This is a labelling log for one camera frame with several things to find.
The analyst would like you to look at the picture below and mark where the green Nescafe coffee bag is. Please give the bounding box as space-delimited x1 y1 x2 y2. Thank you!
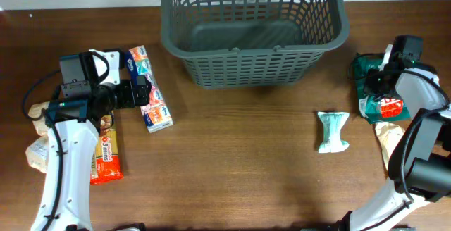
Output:
351 54 410 124

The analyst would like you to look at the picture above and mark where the beige paper pouch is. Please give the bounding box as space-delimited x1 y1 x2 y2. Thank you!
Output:
374 122 405 171

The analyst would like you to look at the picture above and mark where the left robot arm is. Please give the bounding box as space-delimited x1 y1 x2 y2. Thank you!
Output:
32 77 150 230

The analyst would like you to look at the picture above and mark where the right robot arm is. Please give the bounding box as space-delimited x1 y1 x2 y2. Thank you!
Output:
335 35 450 230

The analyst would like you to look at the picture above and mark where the Kleenex tissue multipack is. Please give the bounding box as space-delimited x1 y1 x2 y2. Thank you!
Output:
125 45 173 133

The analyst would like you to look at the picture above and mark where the small teal white packet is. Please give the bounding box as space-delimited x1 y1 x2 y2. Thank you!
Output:
317 111 350 154

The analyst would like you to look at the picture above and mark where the San Remo spaghetti packet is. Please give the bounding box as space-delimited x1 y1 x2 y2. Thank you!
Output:
90 111 123 185

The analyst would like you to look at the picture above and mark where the dark grey plastic basket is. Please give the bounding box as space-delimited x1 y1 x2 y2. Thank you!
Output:
161 0 350 89

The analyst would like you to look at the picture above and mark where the crumpled clear plastic pouch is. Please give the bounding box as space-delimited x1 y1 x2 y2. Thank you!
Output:
25 116 49 173

